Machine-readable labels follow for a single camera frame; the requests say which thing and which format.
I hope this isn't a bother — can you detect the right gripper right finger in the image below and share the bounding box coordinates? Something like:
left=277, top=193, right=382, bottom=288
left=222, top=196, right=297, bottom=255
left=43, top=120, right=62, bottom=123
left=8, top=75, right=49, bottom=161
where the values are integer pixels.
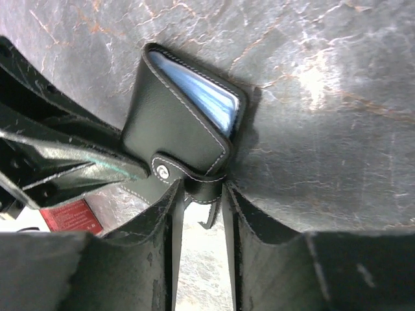
left=222, top=184, right=414, bottom=310

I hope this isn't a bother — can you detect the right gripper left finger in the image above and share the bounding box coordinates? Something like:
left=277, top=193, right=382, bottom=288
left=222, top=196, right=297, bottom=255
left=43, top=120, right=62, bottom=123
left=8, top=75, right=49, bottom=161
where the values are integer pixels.
left=1, top=181, right=182, bottom=310

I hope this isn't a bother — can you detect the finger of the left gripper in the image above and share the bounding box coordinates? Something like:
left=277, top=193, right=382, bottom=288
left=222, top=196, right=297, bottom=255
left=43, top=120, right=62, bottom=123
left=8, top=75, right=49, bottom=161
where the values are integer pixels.
left=1, top=36, right=121, bottom=152
left=1, top=129, right=149, bottom=211

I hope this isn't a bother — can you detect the black leather card holder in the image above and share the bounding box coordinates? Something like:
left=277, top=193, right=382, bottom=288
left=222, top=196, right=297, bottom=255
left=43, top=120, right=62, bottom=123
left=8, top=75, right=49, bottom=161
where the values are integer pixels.
left=121, top=43, right=248, bottom=229

